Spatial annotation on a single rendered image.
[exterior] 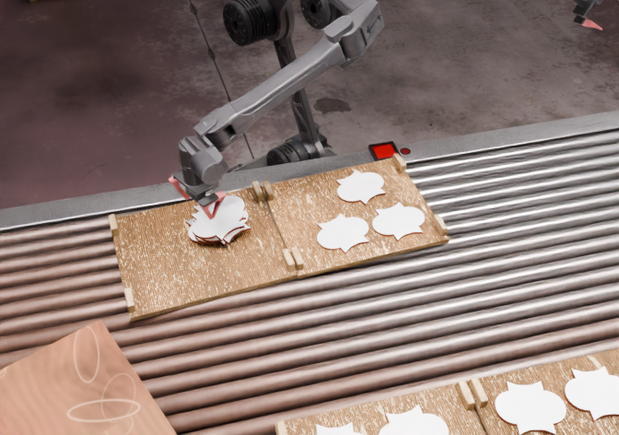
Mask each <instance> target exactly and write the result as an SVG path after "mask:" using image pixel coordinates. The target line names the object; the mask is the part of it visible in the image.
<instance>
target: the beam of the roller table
mask: <svg viewBox="0 0 619 435"><path fill-rule="evenodd" d="M615 131H619V111H613V112H602V113H596V114H591V115H584V116H579V117H573V118H567V119H561V120H555V121H550V122H544V123H533V124H527V125H522V126H516V127H509V128H504V129H498V130H493V131H486V132H481V133H475V134H469V135H458V136H453V137H447V138H440V139H435V140H429V141H424V142H418V143H412V144H406V145H400V146H396V147H397V149H398V151H399V152H400V150H401V149H402V148H409V149H410V150H411V153H410V154H408V155H404V154H402V153H401V152H400V154H401V156H402V158H403V160H404V161H405V163H406V166H410V165H415V164H421V163H427V162H432V161H438V160H443V159H454V158H459V157H466V156H471V155H477V154H483V153H488V152H494V151H499V150H505V149H511V148H516V147H526V146H532V145H538V144H543V143H549V142H554V141H560V140H566V139H571V138H577V137H582V136H588V135H598V134H604V133H610V132H615ZM370 162H375V160H374V158H373V157H372V155H371V153H370V151H369V150H366V151H360V152H355V153H349V154H343V155H337V156H331V157H326V158H320V159H309V160H303V161H298V162H291V163H286V164H280V165H274V166H268V167H262V168H257V169H251V170H240V171H234V172H229V173H224V175H223V177H222V178H221V180H220V181H219V187H218V188H216V189H215V190H213V189H211V190H209V191H208V192H206V193H205V196H204V197H207V196H208V195H210V194H212V193H215V194H216V193H218V192H219V191H222V192H224V193H228V192H233V191H237V190H240V189H245V188H249V187H252V183H253V182H258V183H259V186H260V187H261V186H262V185H263V182H265V181H268V182H269V184H271V183H276V182H283V181H288V180H292V179H296V178H301V177H306V176H310V175H314V174H319V173H323V172H327V171H332V170H340V169H344V168H349V167H353V166H357V165H362V164H366V163H370ZM192 200H193V199H192V198H190V199H188V200H185V198H184V197H183V196H182V195H181V194H180V192H179V191H178V190H177V189H176V188H175V187H174V186H173V185H172V184H171V183H170V182H165V183H160V184H154V185H148V186H142V187H136V188H131V189H125V190H119V191H113V192H107V193H102V194H91V195H85V196H79V197H73V198H67V199H62V200H56V201H51V202H44V203H38V204H33V205H27V206H16V207H10V208H5V209H0V233H6V232H11V231H17V230H23V229H33V228H38V227H44V226H50V225H55V224H61V223H66V222H72V221H78V220H83V219H89V218H99V217H105V216H108V215H111V214H114V215H116V214H121V213H127V212H133V211H138V210H144V209H149V208H155V207H161V206H171V205H176V204H179V203H184V202H188V201H192Z"/></svg>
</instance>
